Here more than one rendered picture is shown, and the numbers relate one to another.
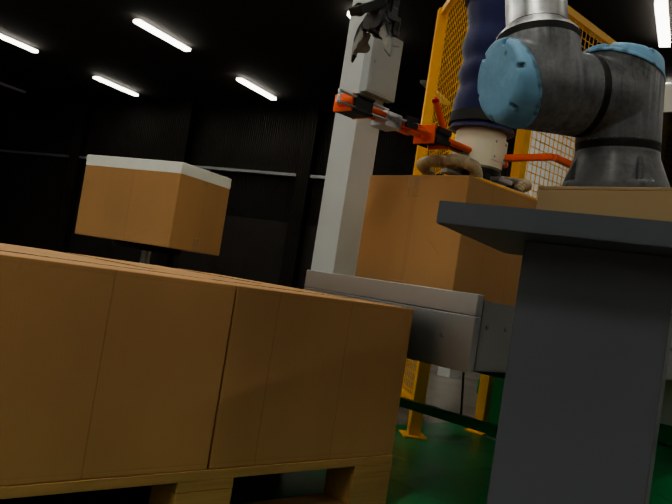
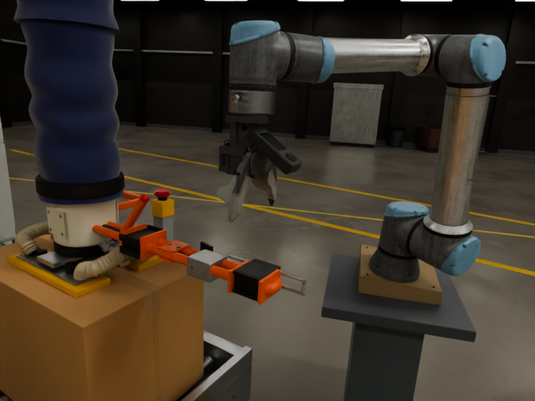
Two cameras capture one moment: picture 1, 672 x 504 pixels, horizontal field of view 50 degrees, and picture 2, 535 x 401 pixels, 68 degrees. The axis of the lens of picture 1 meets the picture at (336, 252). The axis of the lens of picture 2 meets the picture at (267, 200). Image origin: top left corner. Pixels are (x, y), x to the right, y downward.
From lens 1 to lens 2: 2.47 m
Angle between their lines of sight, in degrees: 105
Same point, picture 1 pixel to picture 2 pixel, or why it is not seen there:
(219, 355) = not seen: outside the picture
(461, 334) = (245, 382)
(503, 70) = (472, 254)
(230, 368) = not seen: outside the picture
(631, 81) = not seen: hidden behind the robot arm
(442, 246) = (191, 336)
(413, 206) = (156, 324)
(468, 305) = (247, 360)
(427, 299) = (221, 385)
